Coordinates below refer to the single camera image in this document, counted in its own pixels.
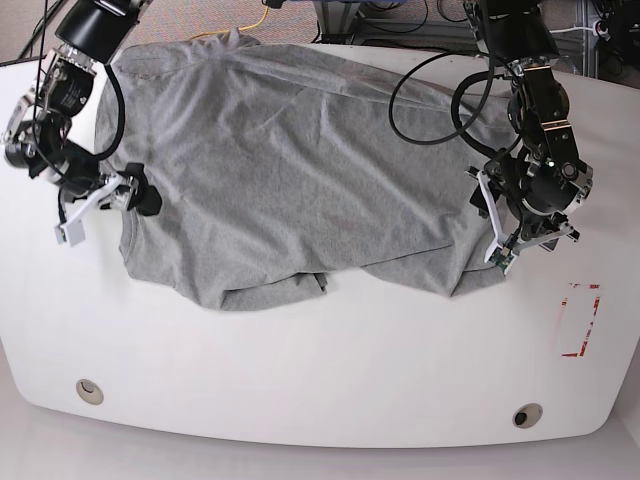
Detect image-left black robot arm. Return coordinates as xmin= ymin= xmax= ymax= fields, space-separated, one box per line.
xmin=1 ymin=1 xmax=162 ymax=225

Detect right table grommet hole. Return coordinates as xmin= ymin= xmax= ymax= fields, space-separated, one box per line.
xmin=512 ymin=403 xmax=543 ymax=429

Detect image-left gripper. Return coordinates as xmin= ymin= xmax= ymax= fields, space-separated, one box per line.
xmin=58 ymin=163 xmax=162 ymax=225

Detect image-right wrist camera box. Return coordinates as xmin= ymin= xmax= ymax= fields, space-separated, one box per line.
xmin=489 ymin=248 xmax=518 ymax=275

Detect aluminium frame stand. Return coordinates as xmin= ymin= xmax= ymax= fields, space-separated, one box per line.
xmin=312 ymin=1 xmax=600 ymax=78

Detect table grommet hole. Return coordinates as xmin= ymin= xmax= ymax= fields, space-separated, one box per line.
xmin=512 ymin=403 xmax=543 ymax=429
xmin=76 ymin=379 xmax=104 ymax=406

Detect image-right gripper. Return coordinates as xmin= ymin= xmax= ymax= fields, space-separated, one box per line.
xmin=467 ymin=155 xmax=593 ymax=260

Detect left table grommet hole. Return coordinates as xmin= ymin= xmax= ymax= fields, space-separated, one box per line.
xmin=76 ymin=379 xmax=104 ymax=406

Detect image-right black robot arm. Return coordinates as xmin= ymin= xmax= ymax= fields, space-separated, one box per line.
xmin=444 ymin=1 xmax=594 ymax=271

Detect grey t-shirt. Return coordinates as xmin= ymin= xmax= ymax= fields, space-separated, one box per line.
xmin=108 ymin=33 xmax=504 ymax=311

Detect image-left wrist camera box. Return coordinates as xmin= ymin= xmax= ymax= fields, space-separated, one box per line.
xmin=54 ymin=221 xmax=86 ymax=247

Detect red tape rectangle marking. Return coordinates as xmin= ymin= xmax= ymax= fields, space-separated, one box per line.
xmin=555 ymin=283 xmax=603 ymax=358

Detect yellow cable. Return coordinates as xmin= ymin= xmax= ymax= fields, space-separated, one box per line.
xmin=189 ymin=10 xmax=269 ymax=41

